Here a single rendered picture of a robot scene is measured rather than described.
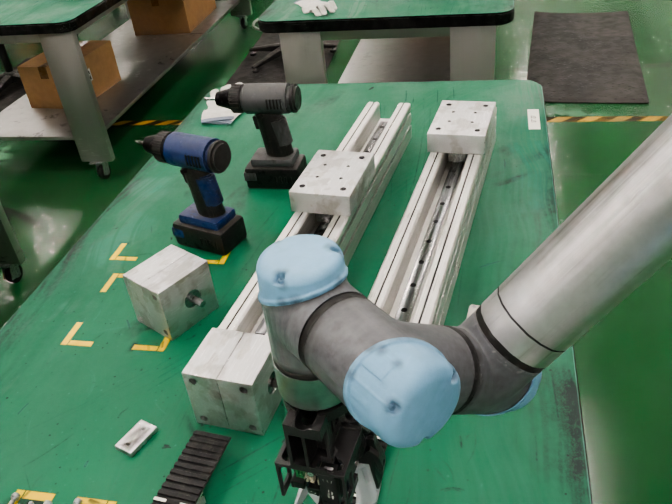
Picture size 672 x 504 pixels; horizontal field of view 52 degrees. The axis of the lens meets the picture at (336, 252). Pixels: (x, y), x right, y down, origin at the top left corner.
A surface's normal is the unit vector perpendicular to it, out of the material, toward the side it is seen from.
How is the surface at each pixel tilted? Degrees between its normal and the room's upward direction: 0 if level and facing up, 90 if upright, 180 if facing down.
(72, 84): 90
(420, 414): 90
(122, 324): 0
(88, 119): 90
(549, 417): 0
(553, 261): 54
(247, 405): 90
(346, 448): 0
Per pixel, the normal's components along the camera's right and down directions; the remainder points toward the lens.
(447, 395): 0.58, 0.42
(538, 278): -0.76, -0.19
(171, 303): 0.77, 0.30
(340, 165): -0.10, -0.82
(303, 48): -0.20, 0.58
